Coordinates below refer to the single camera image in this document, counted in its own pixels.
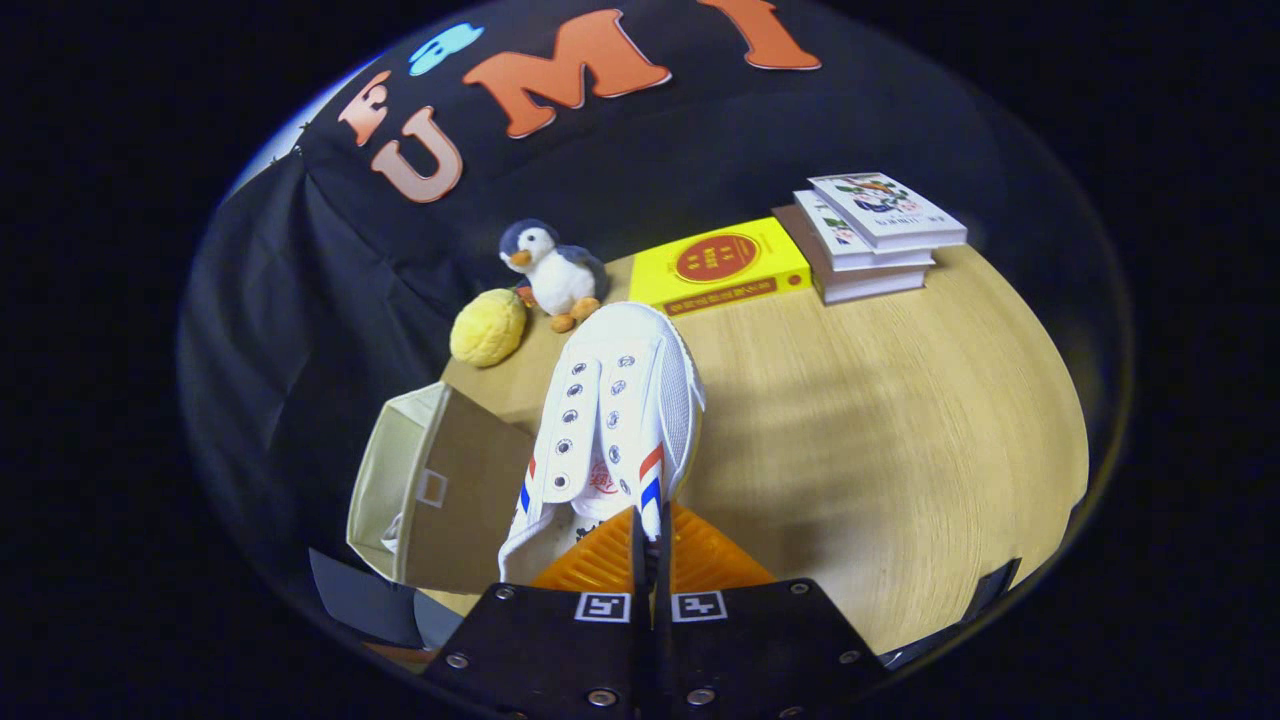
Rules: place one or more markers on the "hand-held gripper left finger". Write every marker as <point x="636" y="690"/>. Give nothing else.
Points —
<point x="540" y="650"/>

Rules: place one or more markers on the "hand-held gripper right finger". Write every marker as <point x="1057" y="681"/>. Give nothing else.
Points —
<point x="770" y="640"/>

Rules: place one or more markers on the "beige fabric storage box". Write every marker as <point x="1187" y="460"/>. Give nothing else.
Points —
<point x="470" y="500"/>

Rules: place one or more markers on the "yellow round plush toy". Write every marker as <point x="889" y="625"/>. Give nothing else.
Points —
<point x="488" y="328"/>

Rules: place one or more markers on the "brown book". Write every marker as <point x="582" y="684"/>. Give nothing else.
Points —
<point x="870" y="288"/>

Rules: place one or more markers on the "penguin plush toy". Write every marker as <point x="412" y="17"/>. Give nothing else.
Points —
<point x="560" y="280"/>

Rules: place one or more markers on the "yellow book with red circle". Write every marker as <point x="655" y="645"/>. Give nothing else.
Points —
<point x="720" y="265"/>

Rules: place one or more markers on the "white book with illustrated cover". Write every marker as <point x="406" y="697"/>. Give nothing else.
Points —
<point x="890" y="210"/>

